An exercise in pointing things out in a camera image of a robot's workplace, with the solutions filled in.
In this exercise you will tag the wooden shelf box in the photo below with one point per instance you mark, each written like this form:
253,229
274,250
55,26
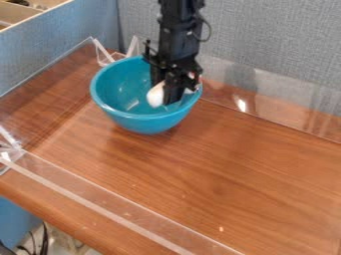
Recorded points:
17,11

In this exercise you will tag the clear acrylic barrier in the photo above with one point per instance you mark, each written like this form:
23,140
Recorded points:
241,181

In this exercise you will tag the white brown toy mushroom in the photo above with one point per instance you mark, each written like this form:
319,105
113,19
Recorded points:
155,95

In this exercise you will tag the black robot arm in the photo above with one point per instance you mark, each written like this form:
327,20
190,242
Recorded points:
179,14

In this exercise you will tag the blue plastic bowl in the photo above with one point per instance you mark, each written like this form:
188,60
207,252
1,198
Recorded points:
119,89

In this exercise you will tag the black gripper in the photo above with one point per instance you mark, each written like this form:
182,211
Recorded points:
172,62

